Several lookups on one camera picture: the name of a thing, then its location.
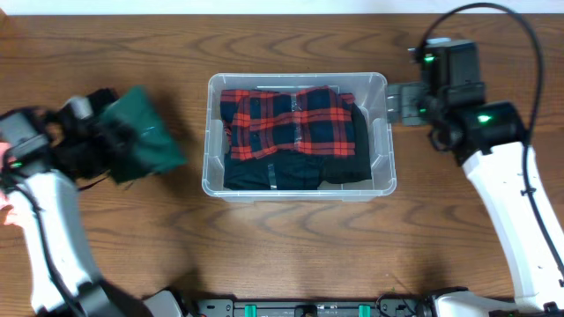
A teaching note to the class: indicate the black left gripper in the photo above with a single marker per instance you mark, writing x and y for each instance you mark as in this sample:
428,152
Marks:
103,135

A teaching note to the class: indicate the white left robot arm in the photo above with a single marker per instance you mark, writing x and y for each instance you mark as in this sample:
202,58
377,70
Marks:
47,153

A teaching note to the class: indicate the red plaid garment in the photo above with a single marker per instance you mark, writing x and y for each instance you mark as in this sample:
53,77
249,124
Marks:
315,121

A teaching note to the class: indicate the clear plastic storage bin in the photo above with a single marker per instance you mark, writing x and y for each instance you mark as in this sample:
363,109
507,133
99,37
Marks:
369,90

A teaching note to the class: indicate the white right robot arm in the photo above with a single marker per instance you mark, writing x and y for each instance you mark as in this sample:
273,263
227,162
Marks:
487,141

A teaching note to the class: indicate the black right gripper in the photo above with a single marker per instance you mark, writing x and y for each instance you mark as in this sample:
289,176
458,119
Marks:
419,93

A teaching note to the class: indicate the dark navy garment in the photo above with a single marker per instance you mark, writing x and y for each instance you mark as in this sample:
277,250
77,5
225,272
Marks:
284,170

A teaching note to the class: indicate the dark green taped garment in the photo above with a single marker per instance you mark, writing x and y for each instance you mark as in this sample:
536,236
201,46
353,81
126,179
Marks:
149,146

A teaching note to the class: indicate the black taped garment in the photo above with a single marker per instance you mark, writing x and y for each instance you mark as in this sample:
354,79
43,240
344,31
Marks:
102,98

